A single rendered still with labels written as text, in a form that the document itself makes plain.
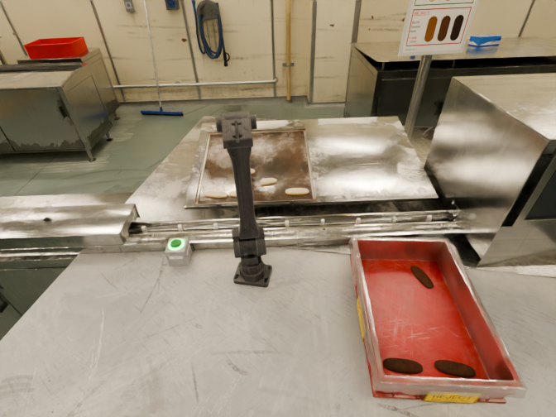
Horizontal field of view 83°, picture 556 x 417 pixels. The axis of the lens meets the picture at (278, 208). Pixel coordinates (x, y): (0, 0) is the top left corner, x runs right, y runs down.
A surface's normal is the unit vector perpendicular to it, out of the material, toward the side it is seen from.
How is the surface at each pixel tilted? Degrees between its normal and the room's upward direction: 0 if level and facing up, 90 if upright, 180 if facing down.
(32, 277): 90
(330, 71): 90
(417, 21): 90
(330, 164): 10
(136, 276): 0
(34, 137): 90
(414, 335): 0
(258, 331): 0
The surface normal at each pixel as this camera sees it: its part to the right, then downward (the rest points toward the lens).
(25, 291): 0.03, 0.62
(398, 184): -0.02, -0.65
